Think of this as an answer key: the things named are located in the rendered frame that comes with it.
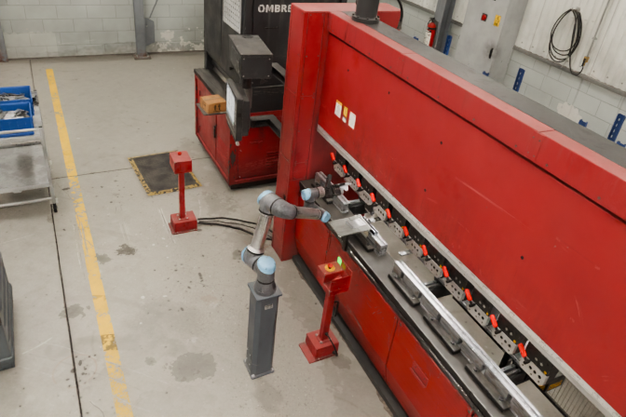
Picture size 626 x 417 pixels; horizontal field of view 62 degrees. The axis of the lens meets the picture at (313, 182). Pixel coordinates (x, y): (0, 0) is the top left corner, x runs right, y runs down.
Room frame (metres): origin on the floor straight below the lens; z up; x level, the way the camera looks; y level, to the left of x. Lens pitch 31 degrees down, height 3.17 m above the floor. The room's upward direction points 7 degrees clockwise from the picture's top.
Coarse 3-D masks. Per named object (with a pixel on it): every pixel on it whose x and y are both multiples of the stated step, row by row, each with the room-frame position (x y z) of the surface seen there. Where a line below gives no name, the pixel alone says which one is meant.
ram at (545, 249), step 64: (384, 128) 3.09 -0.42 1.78; (448, 128) 2.60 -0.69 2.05; (448, 192) 2.49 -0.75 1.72; (512, 192) 2.15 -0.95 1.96; (576, 192) 1.90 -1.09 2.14; (448, 256) 2.38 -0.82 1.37; (512, 256) 2.04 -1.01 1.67; (576, 256) 1.80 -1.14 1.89; (512, 320) 1.93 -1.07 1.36; (576, 320) 1.69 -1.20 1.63; (576, 384) 1.58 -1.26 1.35
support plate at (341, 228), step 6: (354, 216) 3.20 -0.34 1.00; (330, 222) 3.08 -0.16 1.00; (336, 222) 3.09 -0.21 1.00; (342, 222) 3.10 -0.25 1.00; (336, 228) 3.02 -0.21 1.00; (342, 228) 3.03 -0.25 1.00; (348, 228) 3.04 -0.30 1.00; (360, 228) 3.05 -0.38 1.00; (366, 228) 3.06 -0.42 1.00; (342, 234) 2.96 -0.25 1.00; (348, 234) 2.97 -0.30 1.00
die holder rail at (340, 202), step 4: (316, 172) 3.83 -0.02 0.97; (320, 172) 3.84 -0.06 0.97; (316, 176) 3.82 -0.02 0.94; (320, 176) 3.78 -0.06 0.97; (324, 176) 3.78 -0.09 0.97; (316, 180) 3.81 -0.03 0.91; (320, 180) 3.77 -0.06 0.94; (324, 180) 3.72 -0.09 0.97; (320, 184) 3.77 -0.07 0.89; (324, 184) 3.68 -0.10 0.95; (332, 184) 3.66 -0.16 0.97; (340, 196) 3.50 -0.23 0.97; (344, 196) 3.50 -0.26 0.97; (336, 200) 3.50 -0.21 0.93; (340, 200) 3.44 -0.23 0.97; (344, 200) 3.45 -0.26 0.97; (336, 204) 3.49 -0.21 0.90; (340, 204) 3.44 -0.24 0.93; (344, 204) 3.40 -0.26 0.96; (340, 208) 3.43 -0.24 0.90; (344, 208) 3.42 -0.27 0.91; (344, 212) 3.41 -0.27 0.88
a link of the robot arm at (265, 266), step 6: (258, 258) 2.60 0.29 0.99; (264, 258) 2.59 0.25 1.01; (270, 258) 2.60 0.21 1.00; (252, 264) 2.57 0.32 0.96; (258, 264) 2.53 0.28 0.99; (264, 264) 2.53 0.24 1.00; (270, 264) 2.54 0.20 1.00; (258, 270) 2.53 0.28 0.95; (264, 270) 2.51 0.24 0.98; (270, 270) 2.52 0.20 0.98; (258, 276) 2.52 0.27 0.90; (264, 276) 2.51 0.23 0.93; (270, 276) 2.52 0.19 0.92; (264, 282) 2.50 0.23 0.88
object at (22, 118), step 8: (0, 104) 4.30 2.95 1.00; (8, 104) 4.33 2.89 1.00; (16, 104) 4.36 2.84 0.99; (24, 104) 4.39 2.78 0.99; (0, 112) 4.20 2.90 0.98; (8, 112) 4.23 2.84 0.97; (16, 112) 4.23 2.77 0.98; (24, 112) 4.26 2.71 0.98; (0, 120) 3.99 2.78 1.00; (8, 120) 4.03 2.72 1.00; (16, 120) 4.05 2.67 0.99; (24, 120) 4.09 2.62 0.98; (32, 120) 4.16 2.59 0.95; (0, 128) 3.99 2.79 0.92; (8, 128) 4.03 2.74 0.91; (16, 128) 4.05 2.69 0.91; (24, 128) 4.09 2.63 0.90; (0, 136) 3.98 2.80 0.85; (8, 136) 4.02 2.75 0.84; (16, 136) 4.04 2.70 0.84
